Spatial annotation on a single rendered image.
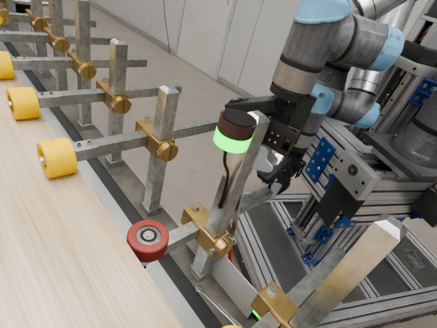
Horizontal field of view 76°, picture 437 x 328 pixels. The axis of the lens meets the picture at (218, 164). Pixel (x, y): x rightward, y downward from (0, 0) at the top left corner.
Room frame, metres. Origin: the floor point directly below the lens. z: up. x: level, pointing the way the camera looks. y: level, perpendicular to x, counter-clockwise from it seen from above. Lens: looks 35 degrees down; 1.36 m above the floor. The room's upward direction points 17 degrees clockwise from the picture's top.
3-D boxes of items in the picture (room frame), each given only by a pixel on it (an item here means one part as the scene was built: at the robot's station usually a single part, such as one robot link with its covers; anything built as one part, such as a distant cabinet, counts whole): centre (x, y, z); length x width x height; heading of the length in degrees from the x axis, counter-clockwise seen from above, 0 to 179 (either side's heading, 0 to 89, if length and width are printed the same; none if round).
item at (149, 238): (0.35, 0.09, 0.85); 0.08 x 0.08 x 0.11
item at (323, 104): (0.69, -0.18, 1.12); 0.09 x 0.08 x 0.11; 177
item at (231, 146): (0.41, -0.01, 1.14); 0.06 x 0.06 x 0.02
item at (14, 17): (1.31, 0.92, 0.95); 0.36 x 0.03 x 0.03; 142
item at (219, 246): (0.46, -0.02, 0.85); 0.13 x 0.06 x 0.05; 52
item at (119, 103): (0.77, 0.37, 0.95); 0.13 x 0.06 x 0.05; 52
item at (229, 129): (0.41, -0.01, 1.16); 0.06 x 0.06 x 0.02
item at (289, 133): (0.52, -0.09, 1.15); 0.09 x 0.08 x 0.12; 72
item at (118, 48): (0.75, 0.35, 0.88); 0.03 x 0.03 x 0.48; 52
